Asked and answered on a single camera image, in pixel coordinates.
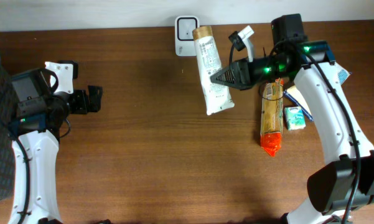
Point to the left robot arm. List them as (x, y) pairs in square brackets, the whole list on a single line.
[(46, 99)]

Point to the yellow snack bag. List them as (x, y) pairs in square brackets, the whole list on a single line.
[(294, 95)]

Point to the teal tissue pack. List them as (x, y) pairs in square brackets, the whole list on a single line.
[(294, 118)]

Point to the red orange pasta packet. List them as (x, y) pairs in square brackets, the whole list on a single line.
[(272, 117)]

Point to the white barcode scanner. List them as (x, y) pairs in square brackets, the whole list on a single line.
[(184, 41)]

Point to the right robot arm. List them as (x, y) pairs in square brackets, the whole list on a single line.
[(346, 182)]

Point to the white tube with tan cap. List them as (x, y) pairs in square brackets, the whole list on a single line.
[(217, 97)]

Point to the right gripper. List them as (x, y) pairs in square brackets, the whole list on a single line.
[(240, 79)]

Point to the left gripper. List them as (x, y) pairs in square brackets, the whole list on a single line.
[(84, 106)]

